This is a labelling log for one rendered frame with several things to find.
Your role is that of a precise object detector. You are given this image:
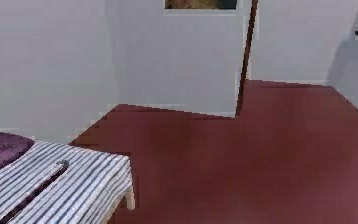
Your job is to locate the white framed wall picture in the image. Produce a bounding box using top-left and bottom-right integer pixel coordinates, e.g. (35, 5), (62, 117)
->
(162, 0), (239, 16)

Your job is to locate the brown room door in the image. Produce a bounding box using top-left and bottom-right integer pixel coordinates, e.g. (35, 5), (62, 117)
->
(235, 0), (259, 117)

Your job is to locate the purple pillow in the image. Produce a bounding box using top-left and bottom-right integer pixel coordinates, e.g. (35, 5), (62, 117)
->
(0, 131), (35, 173)

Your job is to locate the blue white striped bed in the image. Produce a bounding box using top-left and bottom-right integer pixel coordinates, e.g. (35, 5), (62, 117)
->
(0, 138), (136, 224)

